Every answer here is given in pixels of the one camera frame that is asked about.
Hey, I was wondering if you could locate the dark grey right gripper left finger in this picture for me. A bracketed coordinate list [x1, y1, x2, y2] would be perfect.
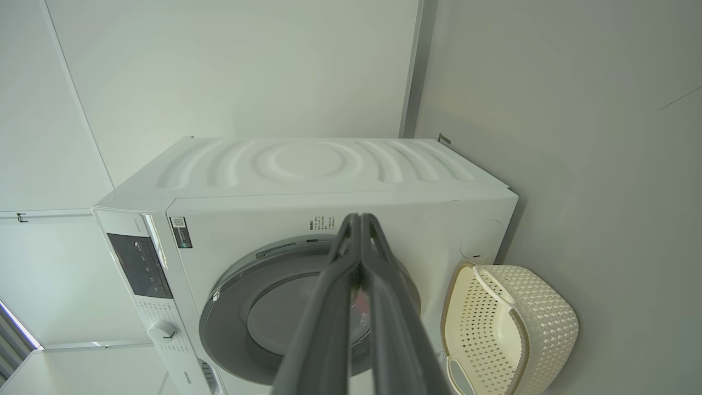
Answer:
[271, 214, 361, 395]

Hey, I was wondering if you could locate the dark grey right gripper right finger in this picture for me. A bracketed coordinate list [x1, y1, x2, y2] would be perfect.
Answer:
[362, 214, 455, 395]

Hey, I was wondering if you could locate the washing machine door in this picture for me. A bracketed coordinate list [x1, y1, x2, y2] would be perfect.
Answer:
[199, 235, 422, 386]

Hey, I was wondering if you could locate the cream perforated laundry basket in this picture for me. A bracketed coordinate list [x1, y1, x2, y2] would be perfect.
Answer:
[440, 262, 579, 395]

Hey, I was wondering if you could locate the white washing machine dial knob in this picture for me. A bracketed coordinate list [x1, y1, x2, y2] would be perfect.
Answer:
[147, 320, 178, 342]

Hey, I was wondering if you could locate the white front-load washing machine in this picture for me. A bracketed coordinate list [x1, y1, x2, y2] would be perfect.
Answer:
[92, 136, 519, 395]

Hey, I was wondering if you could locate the black washing machine display panel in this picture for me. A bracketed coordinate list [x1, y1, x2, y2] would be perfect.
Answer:
[107, 233, 173, 300]

